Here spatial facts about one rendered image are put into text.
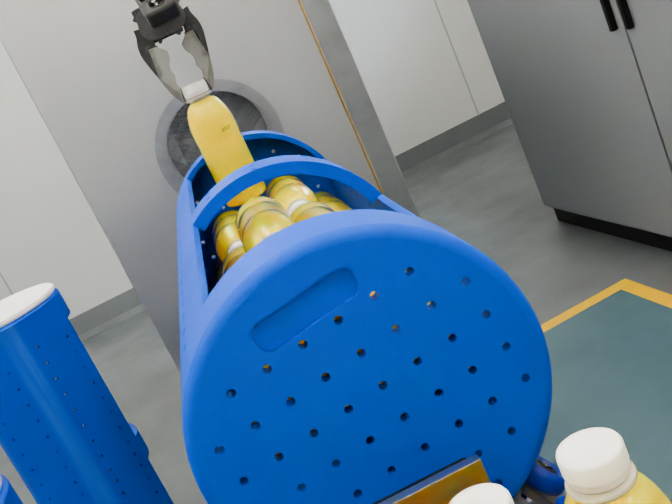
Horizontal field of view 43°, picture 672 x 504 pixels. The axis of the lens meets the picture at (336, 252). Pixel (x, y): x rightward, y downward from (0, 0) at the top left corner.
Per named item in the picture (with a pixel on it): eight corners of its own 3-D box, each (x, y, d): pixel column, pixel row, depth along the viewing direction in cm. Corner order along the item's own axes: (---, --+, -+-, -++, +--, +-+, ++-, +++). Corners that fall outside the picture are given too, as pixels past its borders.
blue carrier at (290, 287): (371, 233, 152) (283, 97, 144) (617, 445, 68) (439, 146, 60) (238, 323, 151) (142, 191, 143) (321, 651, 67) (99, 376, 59)
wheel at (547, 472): (516, 449, 69) (504, 470, 69) (565, 481, 67) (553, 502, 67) (529, 444, 73) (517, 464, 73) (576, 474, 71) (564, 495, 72)
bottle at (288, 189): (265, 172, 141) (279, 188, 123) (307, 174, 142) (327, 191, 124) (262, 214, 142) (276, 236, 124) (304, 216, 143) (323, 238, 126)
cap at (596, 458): (601, 498, 46) (591, 472, 46) (549, 480, 49) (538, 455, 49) (645, 456, 48) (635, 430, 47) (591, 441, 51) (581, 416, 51)
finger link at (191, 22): (215, 46, 130) (180, -4, 128) (216, 46, 129) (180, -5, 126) (190, 64, 130) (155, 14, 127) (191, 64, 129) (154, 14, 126)
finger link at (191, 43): (225, 77, 136) (190, 27, 133) (228, 78, 130) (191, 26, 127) (209, 88, 136) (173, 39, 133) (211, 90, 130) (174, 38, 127)
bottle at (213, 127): (220, 210, 137) (167, 104, 131) (253, 190, 140) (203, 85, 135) (242, 209, 131) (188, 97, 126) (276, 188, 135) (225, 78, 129)
